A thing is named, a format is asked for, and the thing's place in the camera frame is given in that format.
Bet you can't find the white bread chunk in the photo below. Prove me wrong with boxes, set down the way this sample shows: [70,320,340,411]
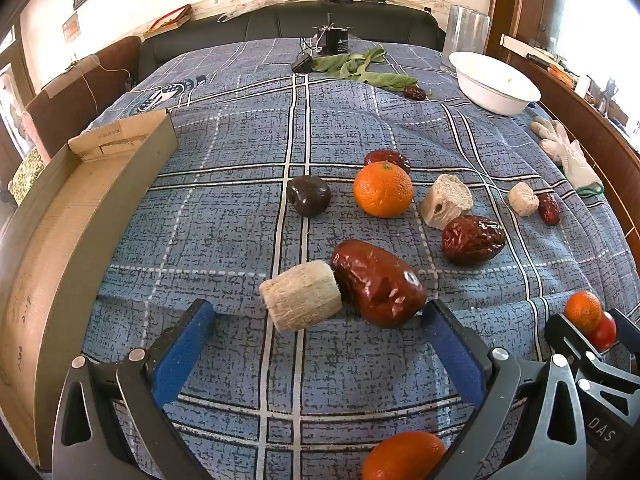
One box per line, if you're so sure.
[419,173,474,228]

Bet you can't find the wrinkled dark red date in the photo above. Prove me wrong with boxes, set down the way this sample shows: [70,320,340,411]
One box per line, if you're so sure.
[441,215,507,267]

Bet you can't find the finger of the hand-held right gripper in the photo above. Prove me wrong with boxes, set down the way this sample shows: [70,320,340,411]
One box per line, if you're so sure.
[544,314,601,368]
[607,307,640,348]

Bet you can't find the patterned cushion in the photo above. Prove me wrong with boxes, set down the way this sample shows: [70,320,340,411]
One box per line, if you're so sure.
[9,147,46,206]

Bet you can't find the large ribbed corn cob piece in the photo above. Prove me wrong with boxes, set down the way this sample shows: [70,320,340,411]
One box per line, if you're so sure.
[259,260,343,335]

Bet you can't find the clear plastic container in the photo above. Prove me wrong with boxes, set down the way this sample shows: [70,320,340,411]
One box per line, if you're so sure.
[446,5,491,56]

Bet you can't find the small corn cob piece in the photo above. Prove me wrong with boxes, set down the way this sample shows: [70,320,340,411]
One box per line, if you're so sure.
[508,182,540,217]

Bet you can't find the dark sofa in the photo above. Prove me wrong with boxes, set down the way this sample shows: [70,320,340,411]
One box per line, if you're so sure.
[137,2,446,81]

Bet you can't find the dark brown round fruit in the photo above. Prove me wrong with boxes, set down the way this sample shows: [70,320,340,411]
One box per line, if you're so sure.
[286,175,332,218]

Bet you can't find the white bowl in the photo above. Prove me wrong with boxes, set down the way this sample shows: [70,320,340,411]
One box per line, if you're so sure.
[448,51,542,116]

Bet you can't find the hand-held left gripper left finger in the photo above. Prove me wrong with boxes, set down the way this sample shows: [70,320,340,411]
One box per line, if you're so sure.
[51,298,217,480]

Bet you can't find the smooth red date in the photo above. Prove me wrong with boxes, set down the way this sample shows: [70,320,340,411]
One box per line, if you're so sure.
[363,149,411,175]

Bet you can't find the large glossy red date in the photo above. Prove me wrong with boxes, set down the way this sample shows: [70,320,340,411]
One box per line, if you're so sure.
[330,240,427,329]

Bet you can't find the brown wooden side panel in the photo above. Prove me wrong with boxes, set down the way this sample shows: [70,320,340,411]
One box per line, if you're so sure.
[500,35,640,241]

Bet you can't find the white knit glove green cuff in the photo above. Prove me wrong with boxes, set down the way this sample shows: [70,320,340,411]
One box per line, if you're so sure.
[530,116,605,196]

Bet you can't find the red tomato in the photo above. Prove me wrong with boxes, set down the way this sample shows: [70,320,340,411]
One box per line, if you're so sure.
[586,311,618,352]

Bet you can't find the red framed book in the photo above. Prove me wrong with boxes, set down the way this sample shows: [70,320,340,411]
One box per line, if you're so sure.
[144,4,192,37]

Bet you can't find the green vegetable leaves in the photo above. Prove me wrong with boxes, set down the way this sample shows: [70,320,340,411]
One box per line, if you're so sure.
[310,46,420,93]

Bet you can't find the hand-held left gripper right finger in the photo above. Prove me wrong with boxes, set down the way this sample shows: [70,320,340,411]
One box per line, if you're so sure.
[422,298,588,480]

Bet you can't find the small narrow red date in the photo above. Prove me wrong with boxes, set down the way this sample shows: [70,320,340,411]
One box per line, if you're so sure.
[537,192,561,226]

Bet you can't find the cardboard box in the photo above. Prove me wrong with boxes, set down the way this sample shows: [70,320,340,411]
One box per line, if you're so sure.
[0,110,181,471]

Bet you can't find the small orange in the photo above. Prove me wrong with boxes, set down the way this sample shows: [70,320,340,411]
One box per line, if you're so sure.
[564,290,602,333]

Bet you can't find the brown chair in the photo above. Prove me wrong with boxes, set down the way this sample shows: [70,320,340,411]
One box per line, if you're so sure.
[22,36,143,161]

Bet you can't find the large orange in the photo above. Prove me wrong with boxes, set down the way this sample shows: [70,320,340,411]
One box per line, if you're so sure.
[353,161,415,219]

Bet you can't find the black cylindrical device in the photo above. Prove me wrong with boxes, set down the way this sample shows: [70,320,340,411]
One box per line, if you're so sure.
[312,12,351,56]

